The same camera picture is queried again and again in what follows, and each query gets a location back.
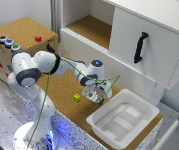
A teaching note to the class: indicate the white cabinet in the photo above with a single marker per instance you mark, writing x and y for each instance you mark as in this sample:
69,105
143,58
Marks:
89,40

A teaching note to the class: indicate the white sliding door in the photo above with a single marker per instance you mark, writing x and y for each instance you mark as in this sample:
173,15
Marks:
148,46

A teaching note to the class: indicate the yellow block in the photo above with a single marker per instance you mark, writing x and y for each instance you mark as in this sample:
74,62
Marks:
76,97

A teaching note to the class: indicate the blue button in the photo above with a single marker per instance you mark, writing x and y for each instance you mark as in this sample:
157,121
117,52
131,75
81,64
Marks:
9,42

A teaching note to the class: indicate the green button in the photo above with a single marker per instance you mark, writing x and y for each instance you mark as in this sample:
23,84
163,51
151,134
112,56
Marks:
15,47

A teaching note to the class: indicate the red button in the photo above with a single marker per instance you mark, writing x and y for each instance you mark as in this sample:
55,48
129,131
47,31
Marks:
2,39

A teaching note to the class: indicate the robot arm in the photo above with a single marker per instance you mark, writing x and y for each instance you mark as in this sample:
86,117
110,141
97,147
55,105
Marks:
25,71

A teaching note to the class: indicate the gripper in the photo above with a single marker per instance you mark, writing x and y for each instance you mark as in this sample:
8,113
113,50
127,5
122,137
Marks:
97,91

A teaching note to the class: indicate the white plastic box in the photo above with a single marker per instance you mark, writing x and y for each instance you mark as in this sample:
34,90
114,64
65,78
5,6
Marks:
122,118

